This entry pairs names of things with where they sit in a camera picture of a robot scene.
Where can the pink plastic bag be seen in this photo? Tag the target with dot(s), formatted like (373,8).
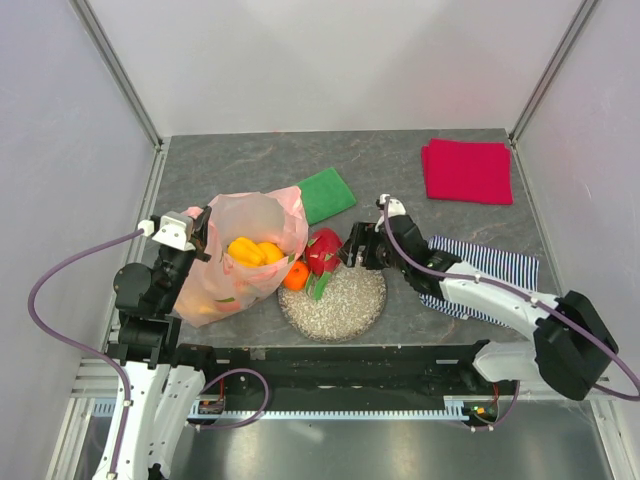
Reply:
(222,287)

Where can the round speckled plate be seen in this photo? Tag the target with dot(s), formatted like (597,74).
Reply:
(352,301)

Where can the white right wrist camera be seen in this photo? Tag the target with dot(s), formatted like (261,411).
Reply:
(390,206)

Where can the yellow bell pepper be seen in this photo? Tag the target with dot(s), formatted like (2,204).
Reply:
(246,252)

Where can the orange tangerine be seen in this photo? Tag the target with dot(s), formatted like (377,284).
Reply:
(297,277)

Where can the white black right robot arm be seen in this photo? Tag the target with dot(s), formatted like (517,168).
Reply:
(566,343)

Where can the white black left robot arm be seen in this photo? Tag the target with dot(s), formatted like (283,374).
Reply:
(163,376)

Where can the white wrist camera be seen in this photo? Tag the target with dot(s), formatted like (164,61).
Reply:
(390,206)
(173,230)

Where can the red dragon fruit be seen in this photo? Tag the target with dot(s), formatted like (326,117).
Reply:
(321,257)

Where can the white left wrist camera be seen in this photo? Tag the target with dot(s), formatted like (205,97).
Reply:
(173,230)

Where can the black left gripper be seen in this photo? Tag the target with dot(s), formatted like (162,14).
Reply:
(201,233)

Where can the green cloth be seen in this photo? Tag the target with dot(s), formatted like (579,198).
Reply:
(324,195)

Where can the grey slotted cable duct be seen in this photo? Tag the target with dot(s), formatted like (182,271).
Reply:
(452,411)

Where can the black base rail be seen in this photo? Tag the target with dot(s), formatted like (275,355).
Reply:
(348,377)

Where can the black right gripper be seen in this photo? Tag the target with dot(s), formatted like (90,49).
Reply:
(362,234)

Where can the red cloth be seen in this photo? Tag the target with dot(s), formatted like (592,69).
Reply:
(474,172)

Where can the blue white striped cloth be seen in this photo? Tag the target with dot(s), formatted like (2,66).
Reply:
(515,268)

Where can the yellow lemon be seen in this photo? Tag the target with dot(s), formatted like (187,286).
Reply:
(271,252)

